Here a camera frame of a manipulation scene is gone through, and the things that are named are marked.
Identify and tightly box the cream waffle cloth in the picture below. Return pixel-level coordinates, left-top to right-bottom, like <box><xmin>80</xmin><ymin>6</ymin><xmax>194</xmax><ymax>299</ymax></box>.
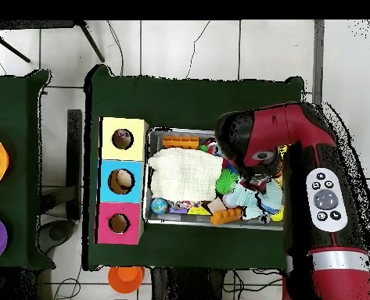
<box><xmin>148</xmin><ymin>147</ymin><xmax>225</xmax><ymax>202</ymax></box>

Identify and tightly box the black tripod stand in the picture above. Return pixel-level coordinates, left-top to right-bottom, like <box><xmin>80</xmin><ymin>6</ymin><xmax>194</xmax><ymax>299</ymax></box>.
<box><xmin>0</xmin><ymin>20</ymin><xmax>106</xmax><ymax>63</ymax></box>

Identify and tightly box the black upright panel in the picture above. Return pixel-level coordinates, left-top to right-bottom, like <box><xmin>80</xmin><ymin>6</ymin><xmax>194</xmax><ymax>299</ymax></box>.
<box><xmin>66</xmin><ymin>109</ymin><xmax>83</xmax><ymax>221</ymax></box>

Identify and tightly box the dark green tablecloth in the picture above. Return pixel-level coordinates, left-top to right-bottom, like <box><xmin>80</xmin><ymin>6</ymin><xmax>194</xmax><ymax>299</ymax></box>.
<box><xmin>0</xmin><ymin>69</ymin><xmax>56</xmax><ymax>271</ymax></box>
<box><xmin>82</xmin><ymin>63</ymin><xmax>305</xmax><ymax>272</ymax></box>

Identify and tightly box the green spiky ball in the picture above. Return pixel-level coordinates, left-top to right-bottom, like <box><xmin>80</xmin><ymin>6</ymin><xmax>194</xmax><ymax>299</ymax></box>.
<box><xmin>214</xmin><ymin>168</ymin><xmax>239</xmax><ymax>195</ymax></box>

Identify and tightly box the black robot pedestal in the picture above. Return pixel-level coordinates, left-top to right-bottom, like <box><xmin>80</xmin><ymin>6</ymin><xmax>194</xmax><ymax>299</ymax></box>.
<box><xmin>149</xmin><ymin>267</ymin><xmax>228</xmax><ymax>300</ymax></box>

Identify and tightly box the orange flat building brick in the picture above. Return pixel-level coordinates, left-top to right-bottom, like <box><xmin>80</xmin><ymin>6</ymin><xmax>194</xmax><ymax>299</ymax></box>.
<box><xmin>161</xmin><ymin>134</ymin><xmax>200</xmax><ymax>150</ymax></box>

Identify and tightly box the light blue waffle cloth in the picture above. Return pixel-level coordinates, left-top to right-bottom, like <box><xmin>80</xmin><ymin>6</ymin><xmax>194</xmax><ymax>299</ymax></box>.
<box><xmin>226</xmin><ymin>180</ymin><xmax>284</xmax><ymax>221</ymax></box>

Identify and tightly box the grey rounded floor base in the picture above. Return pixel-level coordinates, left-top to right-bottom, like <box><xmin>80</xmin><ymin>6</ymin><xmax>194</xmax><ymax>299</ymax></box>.
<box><xmin>36</xmin><ymin>219</ymin><xmax>77</xmax><ymax>255</ymax></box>

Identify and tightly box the yellow ball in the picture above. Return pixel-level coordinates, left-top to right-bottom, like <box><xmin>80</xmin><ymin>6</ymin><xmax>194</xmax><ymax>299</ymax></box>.
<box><xmin>270</xmin><ymin>205</ymin><xmax>285</xmax><ymax>223</ymax></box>

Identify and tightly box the orange cup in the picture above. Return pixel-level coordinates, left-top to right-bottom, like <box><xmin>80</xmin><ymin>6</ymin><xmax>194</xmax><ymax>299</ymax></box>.
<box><xmin>107</xmin><ymin>266</ymin><xmax>145</xmax><ymax>295</ymax></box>

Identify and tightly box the orange studded building block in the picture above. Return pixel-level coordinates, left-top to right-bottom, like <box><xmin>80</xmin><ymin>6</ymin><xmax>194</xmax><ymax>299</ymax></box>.
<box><xmin>209</xmin><ymin>207</ymin><xmax>243</xmax><ymax>226</ymax></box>

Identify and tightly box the blue globe ball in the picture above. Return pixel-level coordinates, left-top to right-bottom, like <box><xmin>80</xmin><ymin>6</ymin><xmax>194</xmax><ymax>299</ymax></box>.
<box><xmin>150</xmin><ymin>197</ymin><xmax>170</xmax><ymax>216</ymax></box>

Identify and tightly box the wooden box with three holes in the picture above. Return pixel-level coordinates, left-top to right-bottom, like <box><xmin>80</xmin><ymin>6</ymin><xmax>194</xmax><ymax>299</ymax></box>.
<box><xmin>95</xmin><ymin>116</ymin><xmax>149</xmax><ymax>245</ymax></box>

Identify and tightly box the wire mesh bin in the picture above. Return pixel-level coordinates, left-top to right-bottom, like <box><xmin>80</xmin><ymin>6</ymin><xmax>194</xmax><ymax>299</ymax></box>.
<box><xmin>143</xmin><ymin>127</ymin><xmax>285</xmax><ymax>231</ymax></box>

